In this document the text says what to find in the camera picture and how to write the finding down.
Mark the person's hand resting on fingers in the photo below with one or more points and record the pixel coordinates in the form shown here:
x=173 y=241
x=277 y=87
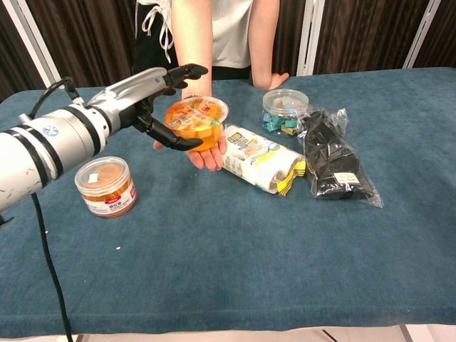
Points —
x=276 y=80

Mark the person's hand holding palm up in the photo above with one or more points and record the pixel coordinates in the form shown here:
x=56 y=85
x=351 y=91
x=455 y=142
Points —
x=210 y=153

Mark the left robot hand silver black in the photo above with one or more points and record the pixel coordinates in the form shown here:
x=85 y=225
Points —
x=124 y=94

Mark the orange jelly cup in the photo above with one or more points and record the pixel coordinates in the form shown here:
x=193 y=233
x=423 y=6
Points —
x=197 y=119

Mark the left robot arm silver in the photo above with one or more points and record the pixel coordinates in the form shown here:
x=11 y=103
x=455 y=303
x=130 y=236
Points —
x=42 y=142

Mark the person's forearm bare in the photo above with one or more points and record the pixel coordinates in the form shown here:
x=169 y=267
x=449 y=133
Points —
x=261 y=39
x=190 y=46

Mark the clear jar of binder clips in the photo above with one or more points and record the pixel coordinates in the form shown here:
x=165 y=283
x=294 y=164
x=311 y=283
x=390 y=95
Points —
x=285 y=110

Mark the white yellow packaged roll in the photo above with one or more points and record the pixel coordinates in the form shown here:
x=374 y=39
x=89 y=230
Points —
x=261 y=160

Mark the person torso white shirt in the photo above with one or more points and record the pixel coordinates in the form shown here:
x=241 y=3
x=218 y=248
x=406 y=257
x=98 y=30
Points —
x=231 y=33

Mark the black garment with white laces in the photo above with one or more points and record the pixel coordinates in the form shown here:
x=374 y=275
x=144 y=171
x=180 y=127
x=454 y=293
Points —
x=151 y=33

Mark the blue table cloth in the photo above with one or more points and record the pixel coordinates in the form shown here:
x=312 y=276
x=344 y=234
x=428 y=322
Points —
x=249 y=231

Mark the clear jar with orange label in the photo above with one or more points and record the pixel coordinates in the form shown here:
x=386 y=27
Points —
x=106 y=187

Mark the black item in clear bag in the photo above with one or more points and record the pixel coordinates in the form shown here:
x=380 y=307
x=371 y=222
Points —
x=331 y=156

